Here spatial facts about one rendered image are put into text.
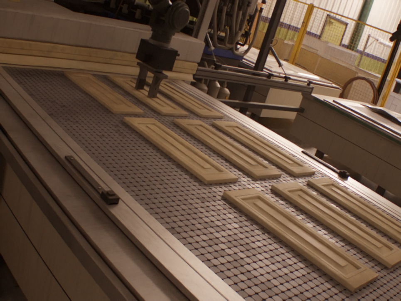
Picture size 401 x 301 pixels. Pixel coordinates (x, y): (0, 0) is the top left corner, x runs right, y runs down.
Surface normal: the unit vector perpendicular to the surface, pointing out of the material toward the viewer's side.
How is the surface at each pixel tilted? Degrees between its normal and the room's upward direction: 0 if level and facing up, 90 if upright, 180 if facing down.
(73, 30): 90
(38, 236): 90
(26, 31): 90
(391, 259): 0
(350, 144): 90
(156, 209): 0
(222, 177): 0
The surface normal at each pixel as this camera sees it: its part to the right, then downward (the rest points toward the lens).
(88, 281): -0.71, 0.02
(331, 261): 0.15, -0.88
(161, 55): 0.63, 0.44
